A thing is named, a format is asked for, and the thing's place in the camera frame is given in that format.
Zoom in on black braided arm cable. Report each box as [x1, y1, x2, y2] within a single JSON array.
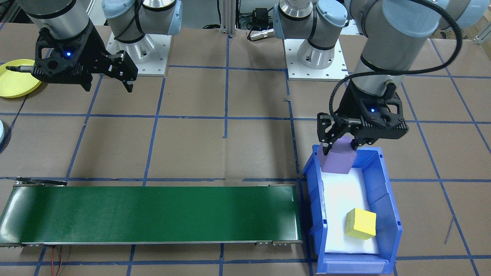
[[329, 0, 464, 118]]

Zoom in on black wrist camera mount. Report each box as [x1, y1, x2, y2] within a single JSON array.
[[379, 96, 409, 141], [6, 34, 53, 82]]

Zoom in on thin red cable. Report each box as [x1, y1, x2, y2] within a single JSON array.
[[51, 245, 63, 276]]

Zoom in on purple foam block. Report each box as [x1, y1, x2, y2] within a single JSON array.
[[318, 136, 357, 175]]

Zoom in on green conveyor belt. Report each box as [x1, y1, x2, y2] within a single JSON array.
[[0, 178, 303, 248]]

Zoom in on aluminium profile post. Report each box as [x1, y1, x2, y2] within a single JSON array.
[[219, 0, 241, 36]]

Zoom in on white foam pad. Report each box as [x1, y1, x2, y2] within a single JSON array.
[[320, 167, 380, 255]]

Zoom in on black power adapter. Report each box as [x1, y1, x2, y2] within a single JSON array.
[[253, 8, 269, 27]]

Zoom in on yellow plate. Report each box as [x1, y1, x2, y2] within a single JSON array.
[[0, 59, 42, 99]]

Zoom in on yellow foam block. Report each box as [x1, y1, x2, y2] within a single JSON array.
[[344, 208, 377, 241]]

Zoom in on blue plastic storage bin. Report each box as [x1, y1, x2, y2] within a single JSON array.
[[302, 144, 404, 275]]

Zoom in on silver cylindrical connector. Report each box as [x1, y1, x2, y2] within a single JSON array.
[[247, 29, 275, 41]]

